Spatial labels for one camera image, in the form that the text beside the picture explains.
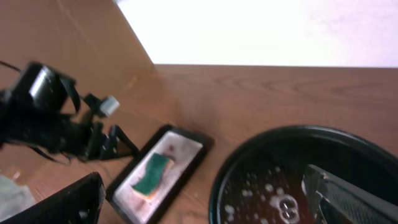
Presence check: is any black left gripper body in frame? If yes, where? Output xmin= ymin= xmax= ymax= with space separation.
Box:
xmin=0 ymin=90 xmax=105 ymax=162

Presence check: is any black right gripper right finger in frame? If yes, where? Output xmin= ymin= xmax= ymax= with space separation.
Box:
xmin=302 ymin=164 xmax=397 ymax=223

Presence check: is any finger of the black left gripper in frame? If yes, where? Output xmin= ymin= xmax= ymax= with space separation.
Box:
xmin=99 ymin=125 xmax=139 ymax=161

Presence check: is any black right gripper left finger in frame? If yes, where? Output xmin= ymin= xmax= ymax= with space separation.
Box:
xmin=1 ymin=172 xmax=106 ymax=224

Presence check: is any green yellow sponge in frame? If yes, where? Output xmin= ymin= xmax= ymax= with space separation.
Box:
xmin=131 ymin=153 xmax=174 ymax=198

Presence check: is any black rectangular soapy tray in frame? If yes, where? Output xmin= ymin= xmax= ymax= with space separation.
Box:
xmin=106 ymin=124 xmax=214 ymax=224

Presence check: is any round black tray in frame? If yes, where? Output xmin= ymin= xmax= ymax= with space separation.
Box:
xmin=209 ymin=126 xmax=397 ymax=223

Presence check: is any brown cardboard side panel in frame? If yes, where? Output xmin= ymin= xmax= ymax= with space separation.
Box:
xmin=1 ymin=1 xmax=169 ymax=123

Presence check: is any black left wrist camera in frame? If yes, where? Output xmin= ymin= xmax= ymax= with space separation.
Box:
xmin=10 ymin=61 xmax=81 ymax=113

